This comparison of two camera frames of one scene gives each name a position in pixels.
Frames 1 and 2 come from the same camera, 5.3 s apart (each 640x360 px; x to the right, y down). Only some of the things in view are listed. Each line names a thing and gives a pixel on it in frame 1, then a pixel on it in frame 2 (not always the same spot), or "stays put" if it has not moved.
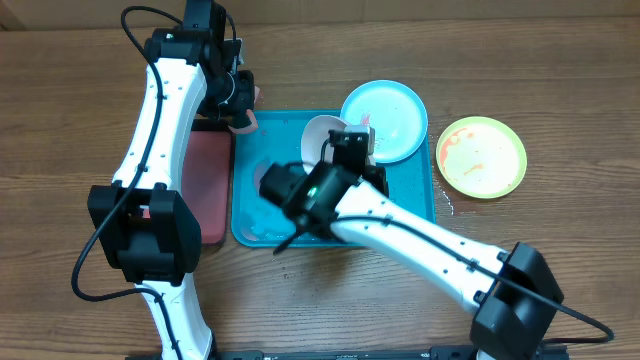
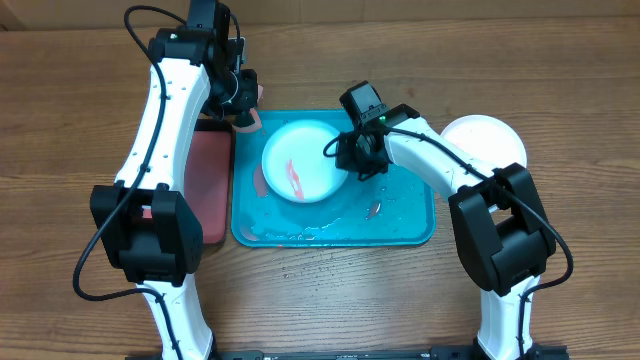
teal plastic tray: (259, 221) stays put
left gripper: (247, 81) stays put
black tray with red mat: (206, 177) stays put
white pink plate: (315, 132) → (490, 139)
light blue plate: (394, 111) → (295, 166)
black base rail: (544, 352) stays put
